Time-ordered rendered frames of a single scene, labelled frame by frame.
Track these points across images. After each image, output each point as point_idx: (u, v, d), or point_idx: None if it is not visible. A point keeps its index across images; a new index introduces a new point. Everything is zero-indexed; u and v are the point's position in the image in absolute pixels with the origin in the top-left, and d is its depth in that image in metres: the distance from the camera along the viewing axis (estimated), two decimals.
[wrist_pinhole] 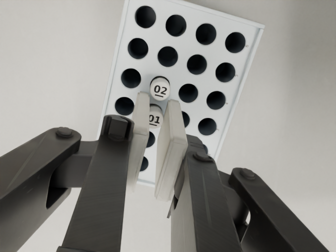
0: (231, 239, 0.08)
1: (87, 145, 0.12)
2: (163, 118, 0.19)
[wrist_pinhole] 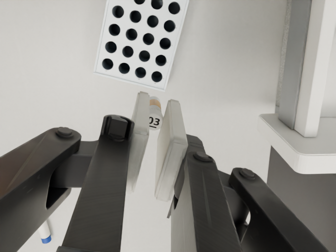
0: (231, 239, 0.08)
1: (87, 145, 0.12)
2: None
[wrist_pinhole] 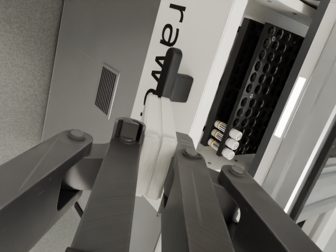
0: (222, 237, 0.08)
1: (98, 148, 0.12)
2: (227, 156, 0.40)
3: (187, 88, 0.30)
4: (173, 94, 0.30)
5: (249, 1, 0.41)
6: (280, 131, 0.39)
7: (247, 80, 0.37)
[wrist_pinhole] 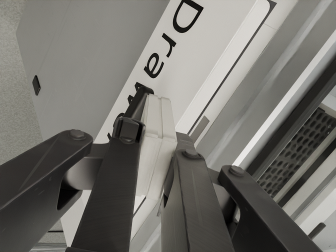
0: (222, 237, 0.08)
1: (98, 148, 0.12)
2: None
3: None
4: None
5: None
6: None
7: None
